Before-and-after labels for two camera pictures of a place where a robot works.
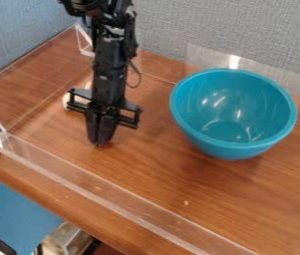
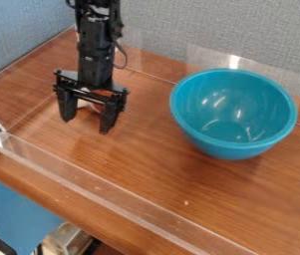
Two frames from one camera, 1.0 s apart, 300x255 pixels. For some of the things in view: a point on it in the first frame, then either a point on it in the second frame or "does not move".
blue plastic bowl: x=234 y=113 does not move
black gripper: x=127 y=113 → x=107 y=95
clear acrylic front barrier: x=100 y=192 does not move
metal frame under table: x=68 y=240 does not move
